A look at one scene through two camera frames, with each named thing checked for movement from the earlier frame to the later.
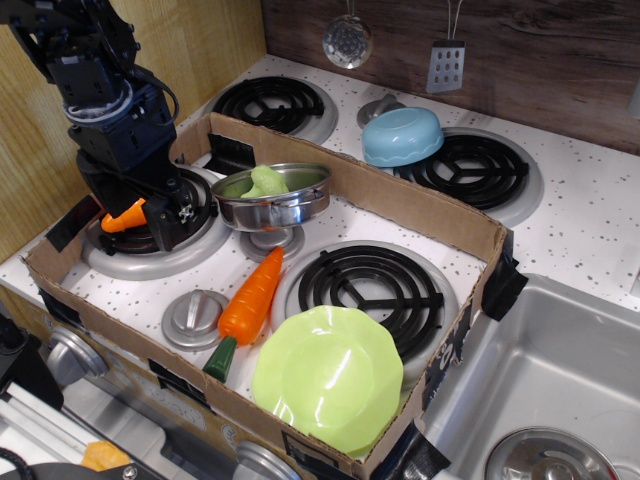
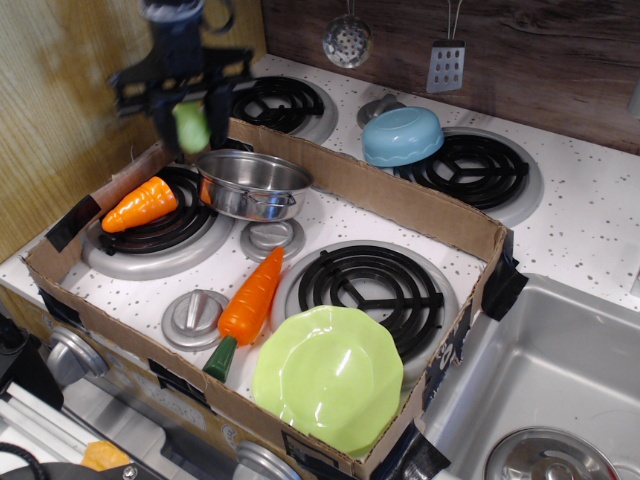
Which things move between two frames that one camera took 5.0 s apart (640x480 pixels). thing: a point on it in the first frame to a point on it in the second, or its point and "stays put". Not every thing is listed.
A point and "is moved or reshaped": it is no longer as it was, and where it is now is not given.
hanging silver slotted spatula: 446,64 stays put
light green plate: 328,374 stays put
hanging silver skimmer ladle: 347,41 stays put
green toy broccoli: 265,182 to 192,125
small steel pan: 306,196 is moved or reshaped
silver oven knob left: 72,357 stays put
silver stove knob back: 374,107 stays put
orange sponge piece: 104,455 stays put
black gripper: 126,159 to 181,65
